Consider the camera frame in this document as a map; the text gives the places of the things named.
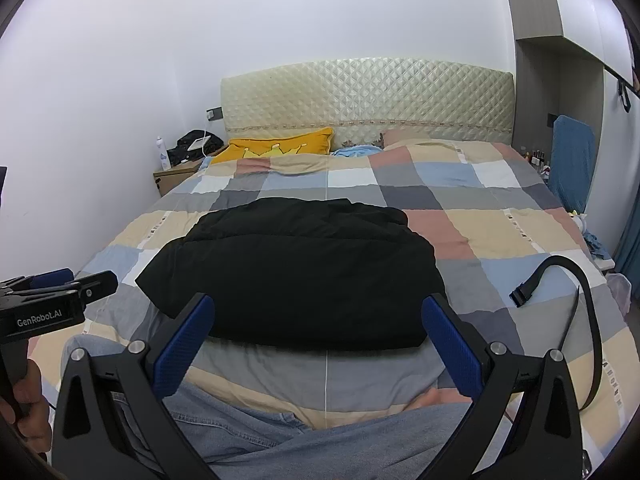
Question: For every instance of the blue crumpled cloth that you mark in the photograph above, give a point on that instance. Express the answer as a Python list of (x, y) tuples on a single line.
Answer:
[(596, 245)]

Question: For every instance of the black bag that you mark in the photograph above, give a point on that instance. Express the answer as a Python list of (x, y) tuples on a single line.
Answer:
[(182, 152)]

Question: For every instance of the white plastic bottle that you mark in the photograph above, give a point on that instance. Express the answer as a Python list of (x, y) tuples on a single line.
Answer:
[(163, 155)]

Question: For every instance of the dark wall socket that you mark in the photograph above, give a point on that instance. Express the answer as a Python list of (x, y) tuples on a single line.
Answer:
[(215, 113)]

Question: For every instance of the black belt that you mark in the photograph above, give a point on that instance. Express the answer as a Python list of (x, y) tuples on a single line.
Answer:
[(592, 310)]

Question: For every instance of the checkered patchwork blanket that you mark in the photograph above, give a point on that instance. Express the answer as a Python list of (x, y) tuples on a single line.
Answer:
[(500, 225)]

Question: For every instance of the teal curtain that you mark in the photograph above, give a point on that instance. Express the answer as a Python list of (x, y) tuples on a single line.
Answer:
[(629, 240)]

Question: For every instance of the yellow pillow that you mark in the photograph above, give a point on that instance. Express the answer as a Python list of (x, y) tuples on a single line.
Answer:
[(280, 147)]

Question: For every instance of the pink pillow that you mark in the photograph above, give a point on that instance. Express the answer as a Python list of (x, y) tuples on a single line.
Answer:
[(410, 136)]

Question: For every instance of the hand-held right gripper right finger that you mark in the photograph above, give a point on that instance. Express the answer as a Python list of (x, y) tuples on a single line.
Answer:
[(450, 345)]

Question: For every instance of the wooden nightstand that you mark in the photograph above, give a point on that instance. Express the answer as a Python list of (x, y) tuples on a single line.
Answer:
[(175, 175)]

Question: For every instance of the white flat device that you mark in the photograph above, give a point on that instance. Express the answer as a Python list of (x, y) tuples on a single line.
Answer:
[(198, 142)]

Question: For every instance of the blue denim jeans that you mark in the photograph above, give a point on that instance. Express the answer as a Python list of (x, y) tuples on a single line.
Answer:
[(300, 450)]

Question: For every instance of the blue towel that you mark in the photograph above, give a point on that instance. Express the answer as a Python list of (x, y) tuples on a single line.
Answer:
[(572, 160)]

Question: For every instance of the grey white wardrobe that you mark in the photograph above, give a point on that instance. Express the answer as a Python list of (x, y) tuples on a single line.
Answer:
[(530, 10)]

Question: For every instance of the cream quilted headboard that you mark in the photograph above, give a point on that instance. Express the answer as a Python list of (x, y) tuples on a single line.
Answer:
[(370, 95)]

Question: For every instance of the black hanging clip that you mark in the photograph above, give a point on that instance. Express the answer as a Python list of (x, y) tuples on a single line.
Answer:
[(624, 94)]

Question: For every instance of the clear plastic bag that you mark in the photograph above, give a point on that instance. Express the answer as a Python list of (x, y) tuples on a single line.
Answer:
[(624, 290)]

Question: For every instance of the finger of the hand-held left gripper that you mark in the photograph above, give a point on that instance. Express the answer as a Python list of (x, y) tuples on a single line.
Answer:
[(97, 287), (52, 277)]

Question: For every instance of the person's left hand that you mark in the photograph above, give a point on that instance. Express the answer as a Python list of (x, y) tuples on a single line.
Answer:
[(32, 415)]

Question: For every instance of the black puffer jacket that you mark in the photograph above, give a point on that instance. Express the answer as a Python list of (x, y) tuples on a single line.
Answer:
[(300, 270)]

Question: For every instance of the light blue cloth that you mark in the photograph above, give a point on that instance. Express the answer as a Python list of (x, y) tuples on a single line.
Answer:
[(356, 150)]

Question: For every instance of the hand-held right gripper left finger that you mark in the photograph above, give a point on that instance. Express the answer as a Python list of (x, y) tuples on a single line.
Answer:
[(185, 350)]

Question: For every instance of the group of small bottles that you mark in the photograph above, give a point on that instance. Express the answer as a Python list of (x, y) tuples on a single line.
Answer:
[(535, 157)]

